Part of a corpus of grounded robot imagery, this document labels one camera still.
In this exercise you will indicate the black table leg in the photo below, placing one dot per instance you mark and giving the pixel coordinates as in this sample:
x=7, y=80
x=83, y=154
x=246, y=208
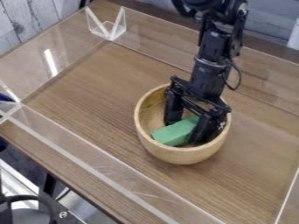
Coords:
x=50, y=184

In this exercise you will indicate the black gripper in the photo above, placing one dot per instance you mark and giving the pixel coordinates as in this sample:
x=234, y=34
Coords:
x=198, y=94

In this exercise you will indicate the clear acrylic corner bracket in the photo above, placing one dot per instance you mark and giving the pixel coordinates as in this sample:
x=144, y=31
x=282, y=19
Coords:
x=108, y=30

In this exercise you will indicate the clear acrylic tray enclosure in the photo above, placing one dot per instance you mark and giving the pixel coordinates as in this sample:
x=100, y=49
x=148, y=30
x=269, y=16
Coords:
x=87, y=85

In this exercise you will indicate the green rectangular block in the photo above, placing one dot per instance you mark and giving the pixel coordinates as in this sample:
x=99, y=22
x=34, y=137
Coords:
x=174, y=134

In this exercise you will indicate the brown wooden bowl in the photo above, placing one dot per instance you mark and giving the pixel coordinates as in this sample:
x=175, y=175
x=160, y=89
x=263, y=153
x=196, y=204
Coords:
x=150, y=119

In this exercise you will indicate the blue object at edge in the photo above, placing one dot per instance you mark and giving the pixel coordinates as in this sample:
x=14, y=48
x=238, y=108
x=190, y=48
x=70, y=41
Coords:
x=6, y=98

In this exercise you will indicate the black metal base plate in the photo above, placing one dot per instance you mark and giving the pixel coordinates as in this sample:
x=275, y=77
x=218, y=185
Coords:
x=63, y=216

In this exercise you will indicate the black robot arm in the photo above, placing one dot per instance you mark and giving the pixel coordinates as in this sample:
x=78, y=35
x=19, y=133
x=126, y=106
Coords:
x=221, y=42

